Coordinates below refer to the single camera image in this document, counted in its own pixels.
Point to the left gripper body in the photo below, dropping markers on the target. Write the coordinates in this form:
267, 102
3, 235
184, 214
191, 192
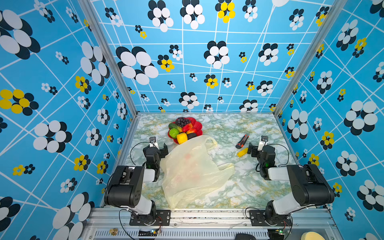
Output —
159, 151

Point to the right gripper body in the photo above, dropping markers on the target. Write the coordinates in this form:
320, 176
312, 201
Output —
257, 150

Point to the green bumpy fruit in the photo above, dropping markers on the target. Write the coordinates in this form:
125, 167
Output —
173, 133

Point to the yellow bell pepper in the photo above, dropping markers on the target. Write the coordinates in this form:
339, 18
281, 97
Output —
182, 138

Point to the translucent cream plastic bag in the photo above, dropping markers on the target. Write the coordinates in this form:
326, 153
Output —
190, 172

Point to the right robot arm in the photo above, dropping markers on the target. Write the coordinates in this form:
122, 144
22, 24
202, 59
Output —
308, 186

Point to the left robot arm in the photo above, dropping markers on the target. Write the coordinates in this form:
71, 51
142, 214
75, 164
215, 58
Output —
124, 188

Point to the dark purple grapes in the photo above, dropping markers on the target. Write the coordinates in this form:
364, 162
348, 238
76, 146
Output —
181, 122

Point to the red yellow mango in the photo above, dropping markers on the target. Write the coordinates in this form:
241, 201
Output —
192, 131

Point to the yellow round object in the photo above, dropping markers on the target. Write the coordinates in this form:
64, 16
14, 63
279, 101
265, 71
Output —
311, 236

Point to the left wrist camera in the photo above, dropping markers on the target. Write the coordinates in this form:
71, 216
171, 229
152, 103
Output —
153, 141

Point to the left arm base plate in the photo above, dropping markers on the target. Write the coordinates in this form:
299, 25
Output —
158, 218

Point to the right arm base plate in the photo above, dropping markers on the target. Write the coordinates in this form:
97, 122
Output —
259, 218

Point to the aluminium front rail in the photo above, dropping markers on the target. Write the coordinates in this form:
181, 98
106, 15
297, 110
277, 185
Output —
209, 224

